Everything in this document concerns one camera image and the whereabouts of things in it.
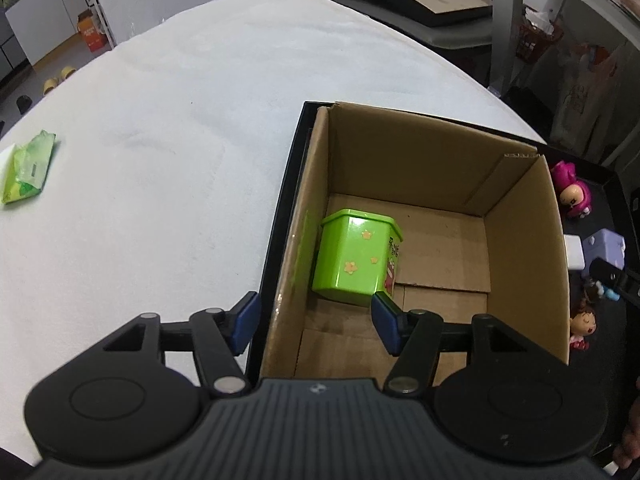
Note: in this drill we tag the green tissue packet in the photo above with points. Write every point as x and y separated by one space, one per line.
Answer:
24 168

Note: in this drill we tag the red-haired girl figurine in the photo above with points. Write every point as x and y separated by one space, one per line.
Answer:
582 325

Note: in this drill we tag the person's hand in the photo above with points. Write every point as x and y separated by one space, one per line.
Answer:
629 448

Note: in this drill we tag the white power adapter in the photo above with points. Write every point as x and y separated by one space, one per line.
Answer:
575 258

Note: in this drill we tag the white cloth tablecover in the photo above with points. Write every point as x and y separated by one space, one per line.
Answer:
169 157

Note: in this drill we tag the black shallow tray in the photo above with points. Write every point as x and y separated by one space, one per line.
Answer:
436 215

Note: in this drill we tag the brown cardboard box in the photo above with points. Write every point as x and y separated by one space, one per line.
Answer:
481 233

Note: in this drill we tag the green tin container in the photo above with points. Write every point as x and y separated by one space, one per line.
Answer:
357 257

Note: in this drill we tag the purple block figurine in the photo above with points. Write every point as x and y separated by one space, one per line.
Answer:
604 244

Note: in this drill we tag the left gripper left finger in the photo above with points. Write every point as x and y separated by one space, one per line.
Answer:
218 337

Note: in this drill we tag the orange box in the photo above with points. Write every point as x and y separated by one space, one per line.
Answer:
90 32

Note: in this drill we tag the pink hooded figurine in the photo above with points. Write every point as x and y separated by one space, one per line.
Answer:
574 195

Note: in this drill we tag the yellow slipper pair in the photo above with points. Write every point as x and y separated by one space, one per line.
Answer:
53 82

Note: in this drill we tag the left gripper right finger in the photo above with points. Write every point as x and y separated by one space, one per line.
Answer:
412 338

